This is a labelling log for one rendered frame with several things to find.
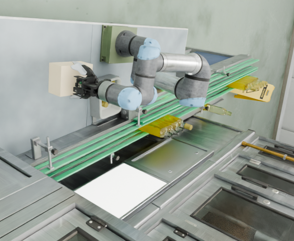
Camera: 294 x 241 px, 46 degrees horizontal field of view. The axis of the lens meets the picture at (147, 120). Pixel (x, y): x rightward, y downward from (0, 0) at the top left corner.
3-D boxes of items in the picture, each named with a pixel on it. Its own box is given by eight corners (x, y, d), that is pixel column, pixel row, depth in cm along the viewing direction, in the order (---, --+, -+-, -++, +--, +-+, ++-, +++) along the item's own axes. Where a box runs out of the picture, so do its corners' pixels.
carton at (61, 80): (49, 62, 134) (61, 66, 130) (80, 60, 146) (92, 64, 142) (48, 92, 137) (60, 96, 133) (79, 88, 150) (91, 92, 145)
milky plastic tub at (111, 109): (90, 116, 202) (100, 120, 197) (88, 79, 193) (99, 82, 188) (111, 108, 214) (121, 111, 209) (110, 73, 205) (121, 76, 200)
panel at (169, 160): (65, 199, 172) (114, 229, 153) (65, 193, 171) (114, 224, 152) (170, 138, 236) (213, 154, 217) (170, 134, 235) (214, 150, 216)
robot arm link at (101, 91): (120, 82, 125) (118, 103, 127) (111, 79, 127) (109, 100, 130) (105, 83, 119) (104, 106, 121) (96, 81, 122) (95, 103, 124)
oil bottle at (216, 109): (199, 109, 280) (229, 117, 266) (201, 102, 279) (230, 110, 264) (202, 108, 285) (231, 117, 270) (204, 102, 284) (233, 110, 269)
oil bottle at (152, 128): (136, 129, 220) (163, 139, 208) (136, 121, 218) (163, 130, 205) (142, 126, 224) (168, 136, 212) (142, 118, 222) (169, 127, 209)
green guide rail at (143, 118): (133, 119, 214) (142, 123, 209) (133, 118, 213) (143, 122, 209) (250, 66, 339) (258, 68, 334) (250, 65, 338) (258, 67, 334)
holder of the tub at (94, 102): (90, 124, 205) (99, 127, 200) (88, 80, 193) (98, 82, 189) (110, 115, 217) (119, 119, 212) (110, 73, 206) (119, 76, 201)
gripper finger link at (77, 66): (66, 56, 131) (78, 73, 128) (78, 55, 135) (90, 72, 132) (62, 62, 132) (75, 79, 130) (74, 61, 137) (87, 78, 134)
